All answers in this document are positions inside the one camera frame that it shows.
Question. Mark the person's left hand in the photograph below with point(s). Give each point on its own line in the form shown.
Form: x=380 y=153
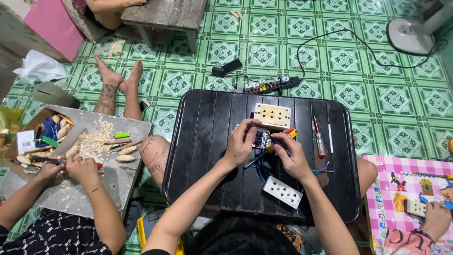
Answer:
x=237 y=145

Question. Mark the person's right hand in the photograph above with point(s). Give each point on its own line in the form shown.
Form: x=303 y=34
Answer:
x=293 y=159

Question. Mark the black slatted tray table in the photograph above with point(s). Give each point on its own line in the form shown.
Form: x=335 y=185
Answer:
x=219 y=159

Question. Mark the beige socket plate on wooden box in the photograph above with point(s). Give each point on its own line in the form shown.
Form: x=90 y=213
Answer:
x=272 y=116

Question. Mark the black power strip with plugs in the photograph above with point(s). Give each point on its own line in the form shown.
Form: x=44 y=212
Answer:
x=272 y=85

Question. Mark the person's right leg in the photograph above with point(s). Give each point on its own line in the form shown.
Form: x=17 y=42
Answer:
x=366 y=173

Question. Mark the person's patterned shorts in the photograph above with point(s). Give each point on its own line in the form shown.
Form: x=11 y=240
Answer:
x=292 y=237

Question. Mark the black power adapter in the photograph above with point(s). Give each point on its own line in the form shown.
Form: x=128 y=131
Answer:
x=227 y=67

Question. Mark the person's tattooed left leg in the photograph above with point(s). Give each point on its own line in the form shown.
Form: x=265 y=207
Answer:
x=155 y=159

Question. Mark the person's black shirt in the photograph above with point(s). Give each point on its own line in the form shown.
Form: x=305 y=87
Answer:
x=240 y=237

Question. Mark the smartphone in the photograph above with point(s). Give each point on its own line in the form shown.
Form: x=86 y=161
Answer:
x=144 y=105

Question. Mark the long wooden stick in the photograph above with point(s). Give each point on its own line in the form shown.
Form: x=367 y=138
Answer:
x=118 y=141
x=129 y=145

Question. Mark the pink checkered cartoon table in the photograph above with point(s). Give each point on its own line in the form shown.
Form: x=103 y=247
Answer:
x=396 y=198

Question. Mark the carved oval wood piece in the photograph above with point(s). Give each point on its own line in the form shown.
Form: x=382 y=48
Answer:
x=127 y=150
x=125 y=158

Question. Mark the green lighter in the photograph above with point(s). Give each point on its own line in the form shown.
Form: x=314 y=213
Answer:
x=122 y=135

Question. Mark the yellow black tool case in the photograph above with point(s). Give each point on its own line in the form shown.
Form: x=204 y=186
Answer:
x=148 y=230

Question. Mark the small wood pieces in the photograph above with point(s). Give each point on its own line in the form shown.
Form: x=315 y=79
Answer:
x=236 y=14

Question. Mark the small white socket plate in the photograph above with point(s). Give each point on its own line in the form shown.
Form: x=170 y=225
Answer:
x=416 y=208

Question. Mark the grey work board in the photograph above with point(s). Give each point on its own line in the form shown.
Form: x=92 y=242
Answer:
x=106 y=180

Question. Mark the pile of wood shavings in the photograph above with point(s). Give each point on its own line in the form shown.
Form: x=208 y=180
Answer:
x=96 y=136

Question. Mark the grey wooden stool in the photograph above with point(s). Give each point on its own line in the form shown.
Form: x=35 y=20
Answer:
x=164 y=16

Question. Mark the grey flat metal bar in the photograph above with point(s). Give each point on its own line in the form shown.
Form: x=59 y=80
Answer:
x=69 y=141

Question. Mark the white fan base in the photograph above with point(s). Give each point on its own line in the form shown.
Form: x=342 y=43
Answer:
x=412 y=33

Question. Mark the striped cushion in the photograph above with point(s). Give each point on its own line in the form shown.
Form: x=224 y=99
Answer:
x=83 y=23

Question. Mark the cardboard box with wood pieces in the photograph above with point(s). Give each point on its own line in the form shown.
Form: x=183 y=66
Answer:
x=39 y=140

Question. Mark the white plastic bag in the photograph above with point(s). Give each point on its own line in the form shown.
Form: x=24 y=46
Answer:
x=40 y=67

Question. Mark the pink foam board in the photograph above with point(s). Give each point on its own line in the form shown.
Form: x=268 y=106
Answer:
x=53 y=26

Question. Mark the yellow plastic bag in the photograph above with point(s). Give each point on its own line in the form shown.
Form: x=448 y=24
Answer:
x=9 y=124

